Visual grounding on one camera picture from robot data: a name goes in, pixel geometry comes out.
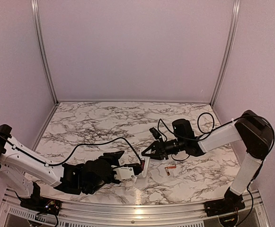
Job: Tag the white remote control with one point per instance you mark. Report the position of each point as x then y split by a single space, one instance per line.
145 164

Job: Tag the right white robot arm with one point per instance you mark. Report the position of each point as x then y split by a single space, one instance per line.
255 132

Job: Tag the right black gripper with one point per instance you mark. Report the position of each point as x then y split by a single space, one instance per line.
161 151

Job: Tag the left aluminium corner post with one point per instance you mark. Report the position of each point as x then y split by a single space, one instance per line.
41 45

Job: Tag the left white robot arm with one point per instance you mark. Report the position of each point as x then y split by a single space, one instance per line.
86 178

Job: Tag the right aluminium corner post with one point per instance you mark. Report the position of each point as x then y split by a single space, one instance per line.
227 52

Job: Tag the aluminium corner post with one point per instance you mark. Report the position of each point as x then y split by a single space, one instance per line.
227 52
41 45

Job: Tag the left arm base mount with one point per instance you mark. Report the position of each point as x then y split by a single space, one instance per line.
42 205

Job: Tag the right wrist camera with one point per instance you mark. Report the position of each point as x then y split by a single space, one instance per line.
155 133

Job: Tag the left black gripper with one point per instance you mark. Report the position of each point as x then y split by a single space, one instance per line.
113 157

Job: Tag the front aluminium rail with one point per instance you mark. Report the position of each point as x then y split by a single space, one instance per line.
85 214

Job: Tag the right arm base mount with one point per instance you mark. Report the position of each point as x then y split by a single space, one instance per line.
230 203

